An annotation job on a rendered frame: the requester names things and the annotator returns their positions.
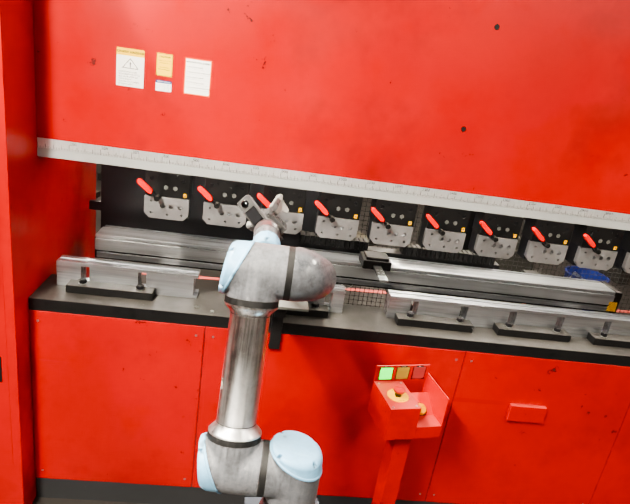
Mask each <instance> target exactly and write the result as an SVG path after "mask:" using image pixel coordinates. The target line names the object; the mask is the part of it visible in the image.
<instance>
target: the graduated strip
mask: <svg viewBox="0 0 630 504"><path fill-rule="evenodd" d="M37 147H40V148H48V149H56V150H63V151H71V152H79V153H87V154H95V155H102V156H110V157H118V158H126V159H134V160H142V161H149V162H157V163H165V164H173V165H181V166H188V167H196V168H204V169H212V170H220V171H228V172H235V173H243V174H251V175H259V176H267V177H274V178H282V179H290V180H298V181H306V182H314V183H321V184H329V185H337V186H345V187H353V188H360V189H368V190H376V191H384V192H392V193H400V194H407V195H415V196H423V197H431V198H439V199H446V200H454V201H462V202H470V203H478V204H486V205H493V206H501V207H509V208H517V209H525V210H532V211H540V212H548V213H556V214H564V215H572V216H579V217H587V218H595V219H603V220H611V221H618V222H626V223H630V214H623V213H615V212H608V211H600V210H592V209H585V208H577V207H569V206H562V205H554V204H546V203H538V202H531V201H523V200H515V199H508V198H500V197H492V196H485V195H477V194H469V193H461V192H454V191H446V190H438V189H431V188H423V187H415V186H408V185H400V184H392V183H384V182H377V181H369V180H361V179H354V178H346V177H338V176H331V175H323V174H315V173H307V172H300V171H292V170H284V169H277V168H269V167H261V166H254V165H246V164H238V163H230V162H223V161H215V160H207V159H200V158H192V157H184V156H177V155H169V154H161V153H153V152H146V151H138V150H130V149H123V148H115V147H107V146H100V145H92V144H84V143H76V142H69V141H61V140H53V139H46V138H38V137H37Z"/></svg>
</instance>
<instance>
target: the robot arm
mask: <svg viewBox="0 0 630 504"><path fill-rule="evenodd" d="M237 205H238V207H239V208H240V209H241V211H242V212H243V213H244V215H245V216H246V217H247V219H248V220H249V221H248V222H247V224H246V227H247V228H248V229H249V230H250V231H253V232H254V234H253V241H242V240H238V241H235V242H233V243H232V244H231V246H230V248H229V250H228V253H227V256H226V259H225V262H224V265H223V269H222V273H221V277H220V281H219V287H218V290H219V292H221V293H222V294H224V293H225V299H224V303H225V304H226V305H227V307H228V308H229V309H230V317H229V325H228V333H227V340H226V348H225V356H224V364H223V371H222V379H221V387H220V395H219V402H218V410H217V418H216V420H215V421H214V422H212V423H211V424H210V425H209V426H208V431H207V432H205V433H202V434H201V436H200V439H199V445H198V455H197V478H198V483H199V486H200V487H201V488H202V489H203V490H205V491H210V492H216V493H218V494H222V493H226V494H236V495H246V496H256V497H262V499H261V500H260V502H259V504H315V502H316V497H317V492H318V486H319V481H320V477H321V475H322V462H323V455H322V451H321V449H320V447H319V445H318V444H317V443H316V442H315V441H313V439H312V438H311V437H309V436H308V435H306V434H304V433H301V432H298V431H292V430H286V431H282V433H280V432H279V433H277V434H276V435H275V436H274V437H273V438H272V440H266V439H261V436H262V430H261V429H260V427H259V426H258V425H257V424H256V421H257V413H258V405H259V398H260V390H261V383H262V375H263V367H264V360H265V352H266V345H267V337H268V329H269V322H270V316H271V314H272V313H273V312H275V311H276V310H277V309H278V308H279V301H280V300H284V301H294V302H303V301H312V300H317V299H321V298H324V297H326V296H327V295H329V294H330V293H331V292H332V290H333V289H334V287H335V284H336V280H337V277H336V271H335V268H334V267H333V265H332V264H331V263H330V262H329V261H328V260H327V259H326V258H325V257H323V256H321V255H320V254H318V253H316V252H314V251H311V250H308V249H305V248H300V247H291V246H284V245H280V241H282V240H283V237H282V236H281V235H283V233H284V231H286V230H287V225H286V223H285V222H284V221H283V220H282V219H280V218H279V217H278V216H277V217H276V216H275V215H274V213H275V214H279V213H280V212H281V211H282V212H284V213H288V212H289V209H288V207H287V206H286V204H285V203H284V201H283V195H282V194H279V195H276V197H275V199H274V200H273V202H272V203H271V204H270V205H269V207H270V208H267V209H265V210H264V211H263V212H262V210H261V209H260V208H259V206H258V205H257V204H256V202H255V201H254V200H253V198H252V197H251V196H250V195H246V196H244V197H243V198H242V199H241V200H240V201H239V202H238V203H237Z"/></svg>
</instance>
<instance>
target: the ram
mask: <svg viewBox="0 0 630 504"><path fill-rule="evenodd" d="M33 20H34V54H35V88H36V122H37V137H38V138H46V139H53V140H61V141H69V142H76V143H84V144H92V145H100V146H107V147H115V148H123V149H130V150H138V151H146V152H153V153H161V154H169V155H177V156H184V157H192V158H200V159H207V160H215V161H223V162H230V163H238V164H246V165H254V166H261V167H269V168H277V169H284V170H292V171H300V172H307V173H315V174H323V175H331V176H338V177H346V178H354V179H361V180H369V181H377V182H384V183H392V184H400V185H408V186H415V187H423V188H431V189H438V190H446V191H454V192H461V193H469V194H477V195H485V196H492V197H500V198H508V199H515V200H523V201H531V202H538V203H546V204H554V205H562V206H569V207H577V208H585V209H592V210H600V211H608V212H615V213H623V214H630V0H33ZM117 47H123V48H130V49H136V50H143V51H145V56H144V84H143V89H142V88H135V87H128V86H121V85H116V58H117ZM157 53H164V54H171V55H173V67H172V77H166V76H159V75H156V62H157ZM185 57H189V58H196V59H203V60H209V61H212V73H211V86H210V97H203V96H196V95H189V94H183V86H184V69H185ZM156 79H158V80H164V81H171V82H172V86H171V92H164V91H157V90H155V85H156ZM37 156H41V157H49V158H57V159H65V160H73V161H81V162H89V163H97V164H105V165H113V166H120V167H128V168H136V169H144V170H152V171H160V172H168V173H176V174H184V175H192V176H200V177H208V178H216V179H224V180H231V181H239V182H247V183H255V184H263V185H271V186H279V187H287V188H295V189H303V190H311V191H319V192H327V193H335V194H342V195H350V196H358V197H366V198H374V199H382V200H390V201H398V202H406V203H414V204H422V205H430V206H438V207H446V208H453V209H461V210H469V211H477V212H485V213H493V214H501V215H509V216H517V217H525V218H533V219H541V220H549V221H556V222H564V223H572V224H580V225H588V226H596V227H604V228H612V229H620V230H628V231H630V223H626V222H618V221H611V220H603V219H595V218H587V217H579V216H572V215H564V214H556V213H548V212H540V211H532V210H525V209H517V208H509V207H501V206H493V205H486V204H478V203H470V202H462V201H454V200H446V199H439V198H431V197H423V196H415V195H407V194H400V193H392V192H384V191H376V190H368V189H360V188H353V187H345V186H337V185H329V184H321V183H314V182H306V181H298V180H290V179H282V178H274V177H267V176H259V175H251V174H243V173H235V172H228V171H220V170H212V169H204V168H196V167H188V166H181V165H173V164H165V163H157V162H149V161H142V160H134V159H126V158H118V157H110V156H102V155H95V154H87V153H79V152H71V151H63V150H56V149H48V148H40V147H37Z"/></svg>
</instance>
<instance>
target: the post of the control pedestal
mask: <svg viewBox="0 0 630 504"><path fill-rule="evenodd" d="M410 441H411V439H399V440H386V443H385V447H384V452H383V456H382V460H381V465H380V469H379V473H378V478H377V482H376V486H375V490H374V495H373V499H372V503H371V504H395V501H396V497H397V493H398V489H399V485H400V481H401V477H402V473H403V469H404V465H405V461H406V457H407V453H408V449H409V445H410Z"/></svg>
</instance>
